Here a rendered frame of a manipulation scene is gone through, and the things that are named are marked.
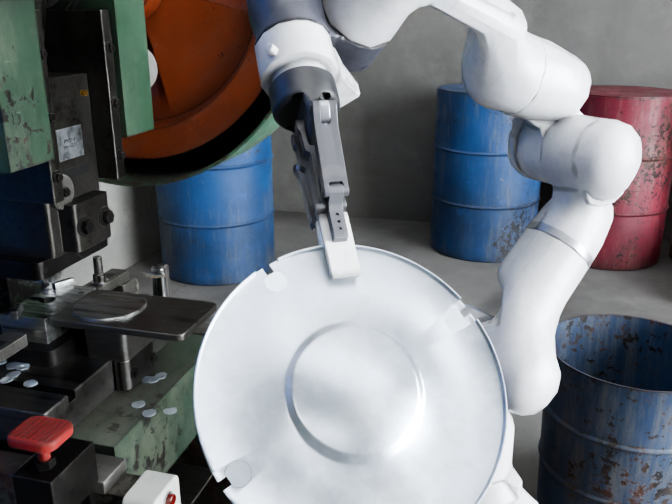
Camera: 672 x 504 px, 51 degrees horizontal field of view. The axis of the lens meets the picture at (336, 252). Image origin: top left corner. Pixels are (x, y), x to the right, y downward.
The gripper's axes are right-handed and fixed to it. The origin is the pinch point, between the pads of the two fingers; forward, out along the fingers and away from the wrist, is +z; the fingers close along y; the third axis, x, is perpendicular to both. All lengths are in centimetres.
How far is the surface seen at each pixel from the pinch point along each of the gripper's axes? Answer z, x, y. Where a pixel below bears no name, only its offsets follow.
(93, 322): -16, -28, -54
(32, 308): -23, -38, -61
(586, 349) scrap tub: -13, 97, -109
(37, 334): -17, -37, -59
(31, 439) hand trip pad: 6.2, -34.2, -34.3
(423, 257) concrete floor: -115, 127, -266
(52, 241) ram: -28, -32, -46
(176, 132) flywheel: -59, -10, -62
